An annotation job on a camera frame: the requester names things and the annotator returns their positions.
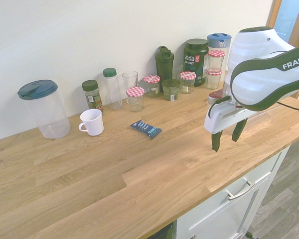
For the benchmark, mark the glass jar red checked lid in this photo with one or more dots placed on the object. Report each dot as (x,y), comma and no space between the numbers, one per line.
(152,87)
(213,80)
(135,99)
(188,83)
(216,61)

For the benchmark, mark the red and white gadget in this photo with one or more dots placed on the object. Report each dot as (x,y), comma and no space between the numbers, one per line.
(214,95)

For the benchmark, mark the dark Vega protein tub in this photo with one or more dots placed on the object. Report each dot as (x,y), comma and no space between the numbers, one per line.
(195,62)

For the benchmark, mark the small dark green glass cup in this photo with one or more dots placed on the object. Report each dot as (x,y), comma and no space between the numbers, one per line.
(170,90)

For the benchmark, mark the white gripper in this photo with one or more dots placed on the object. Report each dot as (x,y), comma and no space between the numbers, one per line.
(219,119)

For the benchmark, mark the spice jar with dark lid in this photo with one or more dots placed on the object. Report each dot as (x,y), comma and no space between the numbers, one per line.
(93,98)

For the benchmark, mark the clear plastic rectangular container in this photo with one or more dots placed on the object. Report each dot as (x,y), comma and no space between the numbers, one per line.
(269,117)

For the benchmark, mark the silver cabinet knob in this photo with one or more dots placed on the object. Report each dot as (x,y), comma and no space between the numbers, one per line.
(193,237)

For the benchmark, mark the clear pitcher with blue lid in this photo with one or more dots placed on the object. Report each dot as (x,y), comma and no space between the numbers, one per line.
(48,112)

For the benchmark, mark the dark green shaker bottle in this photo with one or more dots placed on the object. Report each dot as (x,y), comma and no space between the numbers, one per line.
(164,64)

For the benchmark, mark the white ribbed mug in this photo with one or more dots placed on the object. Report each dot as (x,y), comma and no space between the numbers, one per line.
(93,123)

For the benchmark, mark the dark blue protein bar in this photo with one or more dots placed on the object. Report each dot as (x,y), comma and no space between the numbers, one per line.
(145,128)

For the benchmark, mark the tall clear drinking glass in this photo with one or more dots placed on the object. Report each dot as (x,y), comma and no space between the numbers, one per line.
(130,79)

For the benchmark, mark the clear bottle with green lid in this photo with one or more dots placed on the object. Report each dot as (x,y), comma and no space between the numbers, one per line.
(112,89)

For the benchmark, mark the white kitchen cabinet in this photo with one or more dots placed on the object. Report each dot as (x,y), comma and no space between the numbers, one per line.
(226,214)

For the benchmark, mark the tall container with blue lid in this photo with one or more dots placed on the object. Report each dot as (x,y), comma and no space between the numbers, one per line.
(218,41)

